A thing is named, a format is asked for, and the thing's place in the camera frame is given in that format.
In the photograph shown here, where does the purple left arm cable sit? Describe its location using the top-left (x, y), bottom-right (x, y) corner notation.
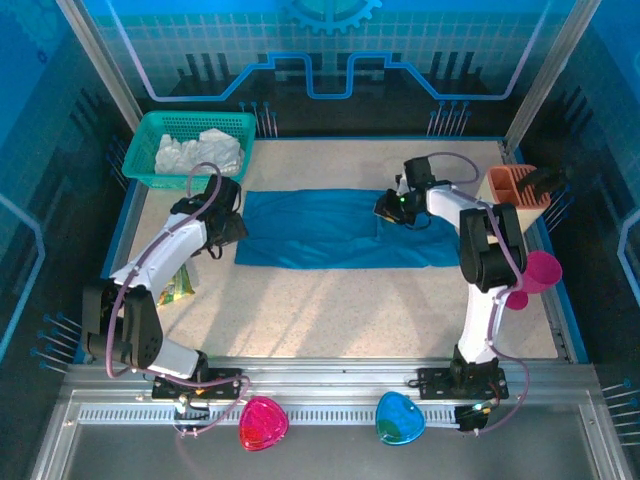
top-left (102, 162), bottom-right (252, 439)

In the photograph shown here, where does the pink triangular plastic plate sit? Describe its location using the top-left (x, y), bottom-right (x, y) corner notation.
top-left (237, 394), bottom-right (290, 454)

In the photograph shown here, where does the aluminium front rail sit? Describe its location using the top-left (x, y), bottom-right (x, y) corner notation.
top-left (64, 355), bottom-right (599, 426)

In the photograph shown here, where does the blue triangular plastic plate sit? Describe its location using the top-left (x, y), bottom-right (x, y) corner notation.
top-left (375, 390), bottom-right (427, 445)

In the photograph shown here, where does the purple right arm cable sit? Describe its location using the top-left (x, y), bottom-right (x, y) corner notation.
top-left (427, 151), bottom-right (531, 436)

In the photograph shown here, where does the small black electronics box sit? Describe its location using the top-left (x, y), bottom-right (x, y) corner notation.
top-left (454, 404), bottom-right (489, 434)

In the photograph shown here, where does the green yellow snack packet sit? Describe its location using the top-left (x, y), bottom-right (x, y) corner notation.
top-left (155, 264), bottom-right (196, 307)

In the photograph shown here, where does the silver cable connector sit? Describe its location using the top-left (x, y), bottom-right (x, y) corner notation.
top-left (173, 397), bottom-right (211, 421)

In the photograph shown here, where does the cream utensil holder orange insert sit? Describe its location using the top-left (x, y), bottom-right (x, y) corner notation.
top-left (477, 163), bottom-right (553, 236)

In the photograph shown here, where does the slotted aluminium cable duct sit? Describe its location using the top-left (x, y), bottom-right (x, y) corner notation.
top-left (79, 407), bottom-right (461, 426)

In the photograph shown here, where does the black utensil handle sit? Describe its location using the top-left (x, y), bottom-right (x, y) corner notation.
top-left (519, 167), bottom-right (571, 196)

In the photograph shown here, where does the crumpled white t-shirt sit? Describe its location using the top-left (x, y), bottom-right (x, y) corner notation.
top-left (153, 127), bottom-right (246, 177)

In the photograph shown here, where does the blue t-shirt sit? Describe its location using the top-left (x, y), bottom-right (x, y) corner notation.
top-left (234, 188), bottom-right (464, 270)

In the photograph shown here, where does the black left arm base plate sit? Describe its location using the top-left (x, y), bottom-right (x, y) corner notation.
top-left (151, 367), bottom-right (244, 401)

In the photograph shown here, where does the aluminium frame post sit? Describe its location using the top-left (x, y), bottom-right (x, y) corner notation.
top-left (54, 0), bottom-right (144, 132)
top-left (502, 0), bottom-right (604, 146)

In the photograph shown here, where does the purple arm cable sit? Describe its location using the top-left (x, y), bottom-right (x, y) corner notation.
top-left (102, 162), bottom-right (252, 439)
top-left (427, 151), bottom-right (531, 436)

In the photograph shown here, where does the green plastic basket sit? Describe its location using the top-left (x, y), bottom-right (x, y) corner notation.
top-left (121, 110), bottom-right (258, 191)

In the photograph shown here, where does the pink plastic goblet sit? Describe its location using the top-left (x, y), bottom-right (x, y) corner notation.
top-left (504, 249), bottom-right (564, 311)

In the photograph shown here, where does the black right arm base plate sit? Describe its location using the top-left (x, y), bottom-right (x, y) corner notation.
top-left (417, 367), bottom-right (510, 401)

